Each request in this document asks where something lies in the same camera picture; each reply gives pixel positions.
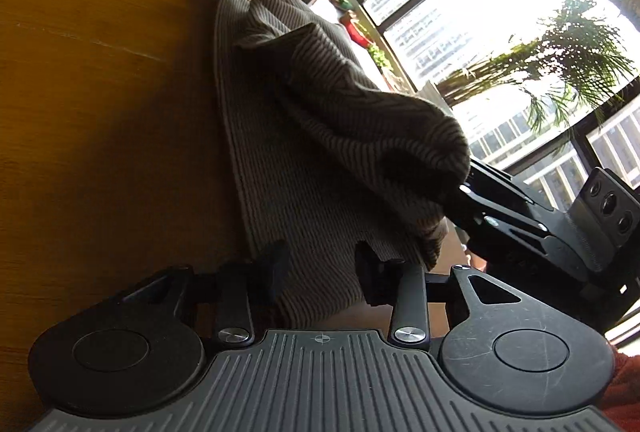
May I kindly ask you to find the striped grey knit garment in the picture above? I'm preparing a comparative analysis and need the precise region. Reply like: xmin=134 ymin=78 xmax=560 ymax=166
xmin=213 ymin=0 xmax=471 ymax=328

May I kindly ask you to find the green palm plant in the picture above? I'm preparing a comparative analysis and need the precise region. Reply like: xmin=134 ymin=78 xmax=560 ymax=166
xmin=436 ymin=0 xmax=639 ymax=133

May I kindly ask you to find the red bowl on sill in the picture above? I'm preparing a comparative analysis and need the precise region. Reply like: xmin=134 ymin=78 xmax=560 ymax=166
xmin=340 ymin=11 xmax=373 ymax=49

